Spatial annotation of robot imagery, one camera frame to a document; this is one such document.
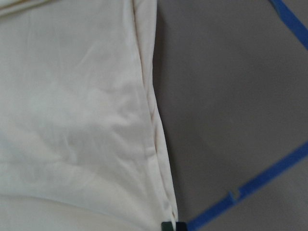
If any cream long-sleeve graphic shirt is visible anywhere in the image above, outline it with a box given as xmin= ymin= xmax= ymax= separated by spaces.
xmin=0 ymin=0 xmax=178 ymax=231

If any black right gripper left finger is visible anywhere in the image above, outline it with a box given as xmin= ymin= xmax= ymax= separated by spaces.
xmin=161 ymin=221 xmax=173 ymax=231

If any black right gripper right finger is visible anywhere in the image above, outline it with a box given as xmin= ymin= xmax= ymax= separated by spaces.
xmin=176 ymin=222 xmax=187 ymax=231

